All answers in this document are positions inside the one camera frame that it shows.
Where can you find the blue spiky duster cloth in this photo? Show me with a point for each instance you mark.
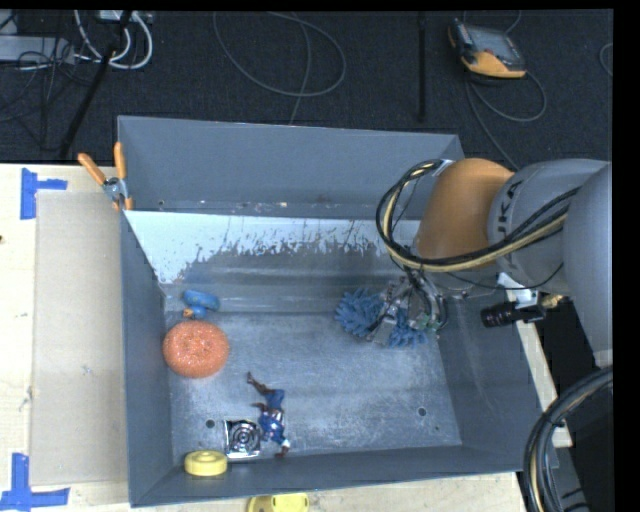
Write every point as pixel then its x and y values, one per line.
pixel 356 312

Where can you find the grey metal bin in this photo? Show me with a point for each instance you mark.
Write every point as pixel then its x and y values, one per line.
pixel 320 380

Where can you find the blue toy action figure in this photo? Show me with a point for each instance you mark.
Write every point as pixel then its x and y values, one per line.
pixel 272 417

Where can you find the blue toy duck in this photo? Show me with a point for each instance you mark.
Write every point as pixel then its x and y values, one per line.
pixel 201 300

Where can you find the silver square metal plate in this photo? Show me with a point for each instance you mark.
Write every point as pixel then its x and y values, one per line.
pixel 242 439

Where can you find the orange round scrubber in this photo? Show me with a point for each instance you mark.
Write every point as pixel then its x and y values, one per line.
pixel 196 349

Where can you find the yellow round disc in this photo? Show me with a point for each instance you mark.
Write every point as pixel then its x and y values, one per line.
pixel 277 503

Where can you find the pale cardboard board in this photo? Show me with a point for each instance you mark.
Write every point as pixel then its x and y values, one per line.
pixel 75 325

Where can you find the black cylinder on white bracket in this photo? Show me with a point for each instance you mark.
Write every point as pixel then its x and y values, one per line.
pixel 505 315

